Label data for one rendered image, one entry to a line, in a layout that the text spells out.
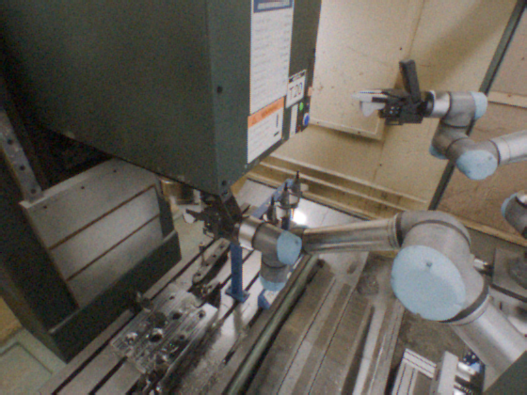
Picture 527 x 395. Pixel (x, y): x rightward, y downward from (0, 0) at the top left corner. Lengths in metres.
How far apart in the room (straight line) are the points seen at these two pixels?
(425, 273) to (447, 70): 1.09
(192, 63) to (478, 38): 1.20
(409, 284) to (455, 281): 0.07
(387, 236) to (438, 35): 0.97
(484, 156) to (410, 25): 0.75
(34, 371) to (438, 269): 1.63
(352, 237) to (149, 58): 0.58
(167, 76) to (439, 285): 0.57
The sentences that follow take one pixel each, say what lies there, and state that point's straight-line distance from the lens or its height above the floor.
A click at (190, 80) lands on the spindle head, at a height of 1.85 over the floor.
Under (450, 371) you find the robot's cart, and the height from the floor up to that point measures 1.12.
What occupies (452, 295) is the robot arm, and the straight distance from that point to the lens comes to 0.61.
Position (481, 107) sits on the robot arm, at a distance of 1.06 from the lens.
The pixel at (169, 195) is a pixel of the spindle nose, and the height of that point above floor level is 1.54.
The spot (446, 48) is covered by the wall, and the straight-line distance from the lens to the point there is 1.54.
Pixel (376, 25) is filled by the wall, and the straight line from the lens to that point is 1.57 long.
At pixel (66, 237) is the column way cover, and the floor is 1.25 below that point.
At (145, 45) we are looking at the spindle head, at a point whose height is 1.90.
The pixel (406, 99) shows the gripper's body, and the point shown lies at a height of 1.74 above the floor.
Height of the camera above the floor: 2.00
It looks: 35 degrees down
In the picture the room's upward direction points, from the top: 2 degrees clockwise
